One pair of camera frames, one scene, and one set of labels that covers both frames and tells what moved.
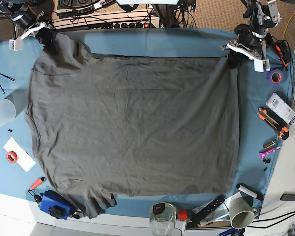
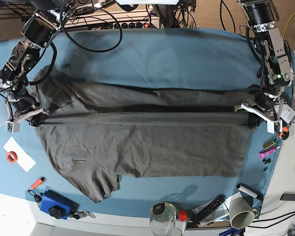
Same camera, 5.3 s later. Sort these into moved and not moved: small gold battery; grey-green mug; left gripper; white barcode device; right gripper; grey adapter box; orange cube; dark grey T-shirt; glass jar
Moved: right gripper; left gripper; dark grey T-shirt
Not moved: orange cube; grey-green mug; white barcode device; grey adapter box; glass jar; small gold battery
